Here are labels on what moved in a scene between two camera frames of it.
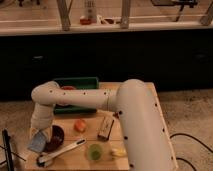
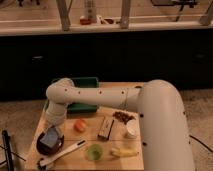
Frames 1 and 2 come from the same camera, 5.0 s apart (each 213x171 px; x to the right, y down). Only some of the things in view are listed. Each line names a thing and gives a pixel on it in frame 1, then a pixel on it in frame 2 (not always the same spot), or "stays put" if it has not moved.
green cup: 95,152 stays put
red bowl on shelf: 85,21 stays put
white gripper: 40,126 → 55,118
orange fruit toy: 80,125 stays put
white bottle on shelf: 91,10 stays put
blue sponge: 38,143 → 50,137
